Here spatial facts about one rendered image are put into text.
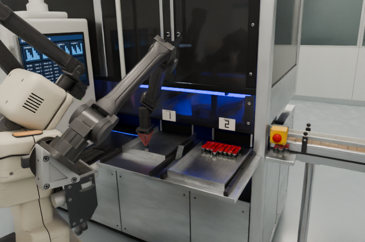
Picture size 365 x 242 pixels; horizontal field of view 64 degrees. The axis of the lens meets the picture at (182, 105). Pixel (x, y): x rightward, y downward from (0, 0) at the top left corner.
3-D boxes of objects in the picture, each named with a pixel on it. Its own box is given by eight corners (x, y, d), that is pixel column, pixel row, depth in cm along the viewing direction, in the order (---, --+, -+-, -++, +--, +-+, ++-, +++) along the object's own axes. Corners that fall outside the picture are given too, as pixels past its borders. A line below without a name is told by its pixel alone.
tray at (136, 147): (158, 130, 179) (157, 125, 178) (196, 137, 167) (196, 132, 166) (122, 152, 150) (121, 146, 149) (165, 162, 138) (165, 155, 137)
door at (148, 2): (108, 76, 178) (99, -29, 162) (175, 81, 156) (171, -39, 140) (108, 76, 177) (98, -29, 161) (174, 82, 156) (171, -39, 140)
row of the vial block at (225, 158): (202, 153, 146) (202, 145, 144) (237, 161, 137) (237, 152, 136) (200, 155, 144) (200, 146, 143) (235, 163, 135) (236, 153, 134)
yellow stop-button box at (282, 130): (272, 137, 144) (273, 123, 142) (288, 140, 140) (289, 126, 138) (269, 142, 137) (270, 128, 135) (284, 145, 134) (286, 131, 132)
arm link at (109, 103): (160, 24, 100) (184, 40, 99) (155, 48, 112) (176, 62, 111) (66, 119, 79) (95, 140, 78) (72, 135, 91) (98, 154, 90)
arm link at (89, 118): (63, 130, 78) (79, 142, 77) (89, 102, 81) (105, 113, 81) (70, 138, 86) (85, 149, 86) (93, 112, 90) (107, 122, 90)
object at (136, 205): (104, 157, 345) (96, 84, 321) (286, 203, 250) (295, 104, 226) (25, 202, 261) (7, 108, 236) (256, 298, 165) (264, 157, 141)
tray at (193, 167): (201, 147, 154) (201, 141, 153) (250, 157, 141) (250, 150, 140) (167, 176, 125) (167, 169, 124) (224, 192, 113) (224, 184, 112)
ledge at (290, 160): (271, 149, 153) (271, 146, 153) (297, 154, 147) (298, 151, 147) (265, 160, 142) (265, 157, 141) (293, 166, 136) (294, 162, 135)
